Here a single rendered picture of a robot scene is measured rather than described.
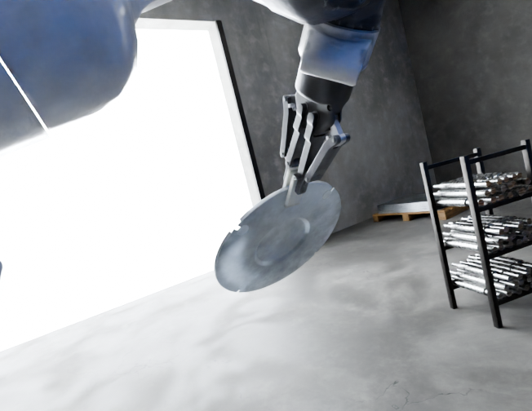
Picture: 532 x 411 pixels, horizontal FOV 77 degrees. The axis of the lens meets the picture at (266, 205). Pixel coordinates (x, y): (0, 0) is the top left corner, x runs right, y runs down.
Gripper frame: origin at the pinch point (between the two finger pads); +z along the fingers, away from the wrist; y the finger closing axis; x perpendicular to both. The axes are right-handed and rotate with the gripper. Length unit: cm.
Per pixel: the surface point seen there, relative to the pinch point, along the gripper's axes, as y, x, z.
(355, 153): 270, -396, 255
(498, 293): -25, -149, 98
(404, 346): -17, -103, 132
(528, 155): 15, -183, 42
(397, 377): -26, -79, 123
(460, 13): 335, -613, 50
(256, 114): 326, -219, 189
